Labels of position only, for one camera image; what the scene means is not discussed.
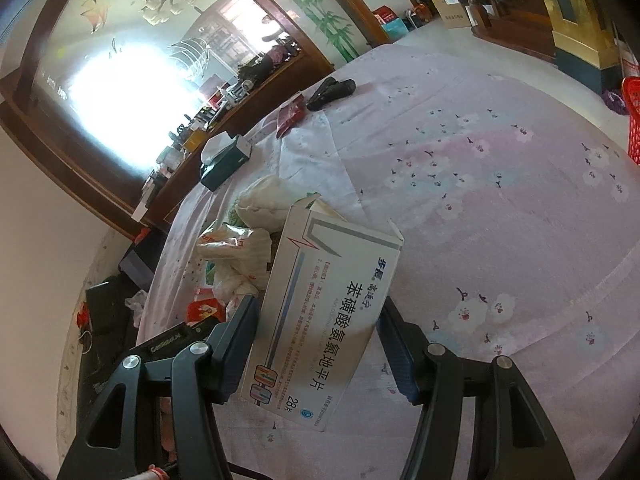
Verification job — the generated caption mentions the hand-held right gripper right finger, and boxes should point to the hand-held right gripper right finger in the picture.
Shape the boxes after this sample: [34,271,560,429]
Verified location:
[377,297,576,480]

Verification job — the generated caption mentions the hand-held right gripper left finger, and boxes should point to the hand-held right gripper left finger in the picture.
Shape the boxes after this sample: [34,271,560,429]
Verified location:
[56,294,261,480]

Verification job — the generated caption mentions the white medicine box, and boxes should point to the white medicine box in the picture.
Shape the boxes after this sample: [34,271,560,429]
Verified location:
[239,197,405,433]

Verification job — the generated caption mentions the red plastic basket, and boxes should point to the red plastic basket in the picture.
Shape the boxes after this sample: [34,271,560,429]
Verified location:
[621,77,640,165]

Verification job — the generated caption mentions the red white printed packet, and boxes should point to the red white printed packet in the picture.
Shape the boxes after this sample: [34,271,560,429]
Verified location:
[186,296,224,325]

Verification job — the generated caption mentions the black box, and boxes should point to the black box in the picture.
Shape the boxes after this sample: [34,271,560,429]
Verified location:
[118,240,166,286]

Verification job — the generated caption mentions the white red printed plastic bag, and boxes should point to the white red printed plastic bag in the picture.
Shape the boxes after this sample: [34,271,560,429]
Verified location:
[196,222,273,306]

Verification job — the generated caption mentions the cream cloth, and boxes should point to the cream cloth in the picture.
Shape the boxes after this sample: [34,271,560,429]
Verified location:
[235,176,321,233]

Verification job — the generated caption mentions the dark green tissue box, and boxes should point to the dark green tissue box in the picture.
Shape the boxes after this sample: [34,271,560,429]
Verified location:
[199,132,253,192]

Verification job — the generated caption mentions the wooden sideboard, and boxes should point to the wooden sideboard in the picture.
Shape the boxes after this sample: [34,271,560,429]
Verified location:
[132,50,336,233]

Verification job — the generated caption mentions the dark red foil packet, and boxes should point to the dark red foil packet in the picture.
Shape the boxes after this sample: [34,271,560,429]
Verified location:
[276,92,307,138]

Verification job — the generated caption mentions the black handheld object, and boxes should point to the black handheld object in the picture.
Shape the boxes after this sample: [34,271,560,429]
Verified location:
[306,78,357,112]

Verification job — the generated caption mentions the purple mop head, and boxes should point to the purple mop head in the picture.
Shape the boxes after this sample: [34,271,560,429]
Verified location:
[602,89,628,116]

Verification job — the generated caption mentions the wooden staircase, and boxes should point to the wooden staircase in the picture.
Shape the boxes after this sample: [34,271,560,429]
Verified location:
[470,0,558,58]

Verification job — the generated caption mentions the cardboard box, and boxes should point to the cardboard box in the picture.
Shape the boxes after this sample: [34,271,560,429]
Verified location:
[431,0,473,27]

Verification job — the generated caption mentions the bamboo painted glass panel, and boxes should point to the bamboo painted glass panel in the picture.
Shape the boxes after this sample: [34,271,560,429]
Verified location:
[245,0,381,63]

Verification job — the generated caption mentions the gold pillar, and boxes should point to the gold pillar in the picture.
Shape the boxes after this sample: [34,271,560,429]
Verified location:
[520,0,631,93]

